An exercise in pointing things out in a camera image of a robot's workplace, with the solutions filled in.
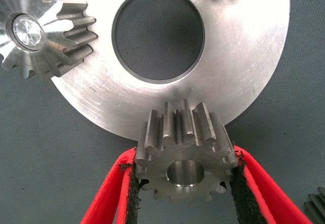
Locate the dark grey table cloth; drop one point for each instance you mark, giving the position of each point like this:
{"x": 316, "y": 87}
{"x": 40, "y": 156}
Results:
{"x": 38, "y": 158}

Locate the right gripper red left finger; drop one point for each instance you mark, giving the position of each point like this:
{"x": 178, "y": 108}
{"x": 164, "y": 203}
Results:
{"x": 114, "y": 196}

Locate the round metal plate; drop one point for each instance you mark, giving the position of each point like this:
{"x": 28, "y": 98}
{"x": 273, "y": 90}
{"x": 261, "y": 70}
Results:
{"x": 228, "y": 56}

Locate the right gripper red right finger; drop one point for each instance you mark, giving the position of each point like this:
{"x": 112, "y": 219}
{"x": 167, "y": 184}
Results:
{"x": 261, "y": 196}

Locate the larger steel gear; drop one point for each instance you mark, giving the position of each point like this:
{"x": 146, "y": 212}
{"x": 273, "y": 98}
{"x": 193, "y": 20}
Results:
{"x": 317, "y": 206}

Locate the small dark steel gear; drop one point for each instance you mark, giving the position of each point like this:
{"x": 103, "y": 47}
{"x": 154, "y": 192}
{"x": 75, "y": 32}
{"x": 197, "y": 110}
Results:
{"x": 198, "y": 153}

